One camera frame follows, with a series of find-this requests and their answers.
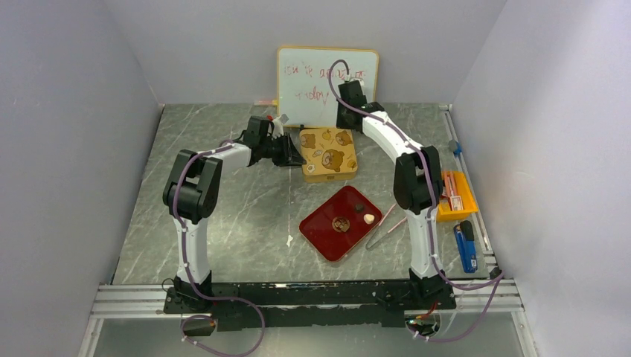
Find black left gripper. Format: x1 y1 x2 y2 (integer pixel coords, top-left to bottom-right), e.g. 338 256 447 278
260 134 306 169

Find gold chocolate tin box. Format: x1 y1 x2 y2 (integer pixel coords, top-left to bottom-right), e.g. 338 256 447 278
302 163 358 183

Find metal tweezers with pink grips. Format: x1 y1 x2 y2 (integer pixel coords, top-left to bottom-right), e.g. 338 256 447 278
365 203 407 251

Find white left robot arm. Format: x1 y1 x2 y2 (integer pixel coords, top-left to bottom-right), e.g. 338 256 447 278
162 114 306 312

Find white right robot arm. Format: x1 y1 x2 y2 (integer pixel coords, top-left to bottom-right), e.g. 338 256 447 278
331 80 446 309

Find beige heart chocolate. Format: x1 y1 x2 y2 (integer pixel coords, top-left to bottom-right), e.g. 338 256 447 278
363 213 375 225

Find red rectangular tray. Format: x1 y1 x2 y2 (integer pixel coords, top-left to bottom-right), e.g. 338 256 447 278
299 185 383 262

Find yellow plastic bin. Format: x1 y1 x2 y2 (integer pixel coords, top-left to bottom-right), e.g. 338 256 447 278
437 171 478 222

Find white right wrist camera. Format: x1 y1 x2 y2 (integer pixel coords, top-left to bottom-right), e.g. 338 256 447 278
346 76 365 89

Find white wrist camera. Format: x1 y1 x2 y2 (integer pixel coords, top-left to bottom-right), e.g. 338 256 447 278
268 114 289 138
346 76 365 89

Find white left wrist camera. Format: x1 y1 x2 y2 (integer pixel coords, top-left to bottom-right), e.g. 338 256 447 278
268 114 289 138

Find whiteboard with yellow frame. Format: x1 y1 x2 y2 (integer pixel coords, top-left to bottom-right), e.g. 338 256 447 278
277 46 379 127

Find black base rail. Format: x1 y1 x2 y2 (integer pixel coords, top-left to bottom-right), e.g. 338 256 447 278
163 277 456 332

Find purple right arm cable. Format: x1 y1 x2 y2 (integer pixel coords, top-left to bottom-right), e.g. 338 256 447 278
327 59 506 344

